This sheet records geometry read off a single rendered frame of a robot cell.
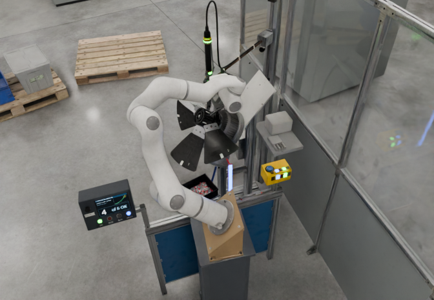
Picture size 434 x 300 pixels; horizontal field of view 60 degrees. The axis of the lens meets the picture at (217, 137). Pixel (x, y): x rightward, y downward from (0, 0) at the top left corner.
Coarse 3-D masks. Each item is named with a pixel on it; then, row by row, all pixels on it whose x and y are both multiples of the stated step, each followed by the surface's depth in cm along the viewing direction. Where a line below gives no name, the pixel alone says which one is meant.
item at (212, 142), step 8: (208, 136) 232; (216, 136) 232; (224, 136) 232; (208, 144) 229; (216, 144) 228; (224, 144) 227; (232, 144) 226; (208, 152) 226; (216, 152) 224; (224, 152) 223; (232, 152) 222; (208, 160) 224; (216, 160) 222
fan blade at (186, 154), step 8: (192, 136) 246; (184, 144) 248; (192, 144) 247; (200, 144) 246; (176, 152) 251; (184, 152) 248; (192, 152) 247; (200, 152) 246; (176, 160) 251; (184, 160) 249; (192, 160) 247; (192, 168) 246
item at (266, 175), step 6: (276, 162) 230; (282, 162) 230; (264, 168) 226; (276, 168) 226; (264, 174) 227; (270, 174) 223; (276, 174) 223; (264, 180) 229; (270, 180) 225; (276, 180) 227; (282, 180) 229
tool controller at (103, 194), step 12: (84, 192) 195; (96, 192) 193; (108, 192) 192; (120, 192) 192; (84, 204) 189; (96, 204) 191; (108, 204) 193; (120, 204) 195; (132, 204) 197; (84, 216) 192; (96, 216) 194; (132, 216) 201
